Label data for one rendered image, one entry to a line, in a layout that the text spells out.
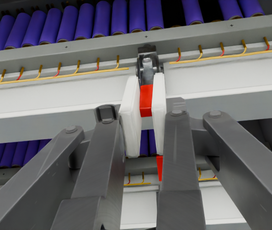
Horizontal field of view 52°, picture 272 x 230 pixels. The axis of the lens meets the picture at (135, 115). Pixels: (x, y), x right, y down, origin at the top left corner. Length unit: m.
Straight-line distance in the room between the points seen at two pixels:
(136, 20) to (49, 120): 0.14
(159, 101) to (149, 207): 0.27
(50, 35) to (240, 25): 0.20
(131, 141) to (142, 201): 0.26
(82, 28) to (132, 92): 0.17
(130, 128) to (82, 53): 0.15
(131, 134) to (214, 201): 0.28
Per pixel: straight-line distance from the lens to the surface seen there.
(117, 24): 0.32
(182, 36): 0.28
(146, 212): 0.41
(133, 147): 0.16
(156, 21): 0.31
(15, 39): 0.35
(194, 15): 0.31
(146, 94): 0.21
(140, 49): 0.27
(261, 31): 0.30
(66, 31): 0.33
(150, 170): 0.41
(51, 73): 0.31
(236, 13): 0.32
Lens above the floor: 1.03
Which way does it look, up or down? 35 degrees down
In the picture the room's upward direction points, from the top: 10 degrees counter-clockwise
